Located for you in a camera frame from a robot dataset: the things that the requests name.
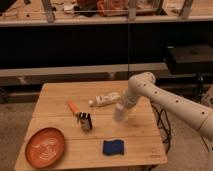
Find blue sponge eraser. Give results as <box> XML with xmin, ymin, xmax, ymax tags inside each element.
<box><xmin>103</xmin><ymin>140</ymin><xmax>124</xmax><ymax>156</ymax></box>

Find black floor cables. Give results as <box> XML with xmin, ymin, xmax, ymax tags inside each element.
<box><xmin>150</xmin><ymin>103</ymin><xmax>213</xmax><ymax>164</ymax></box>

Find orange ribbed plate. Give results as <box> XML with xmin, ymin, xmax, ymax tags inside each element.
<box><xmin>25</xmin><ymin>127</ymin><xmax>65</xmax><ymax>169</ymax></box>

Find white plastic bottle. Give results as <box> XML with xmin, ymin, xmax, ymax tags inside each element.
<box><xmin>88</xmin><ymin>92</ymin><xmax>121</xmax><ymax>107</ymax></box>

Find wooden workbench shelf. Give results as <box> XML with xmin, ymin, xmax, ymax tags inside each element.
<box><xmin>0</xmin><ymin>0</ymin><xmax>213</xmax><ymax>27</ymax></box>

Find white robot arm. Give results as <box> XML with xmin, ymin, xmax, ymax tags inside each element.
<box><xmin>122</xmin><ymin>72</ymin><xmax>213</xmax><ymax>141</ymax></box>

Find black box on shelf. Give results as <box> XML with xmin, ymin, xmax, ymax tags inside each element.
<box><xmin>165</xmin><ymin>44</ymin><xmax>213</xmax><ymax>74</ymax></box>

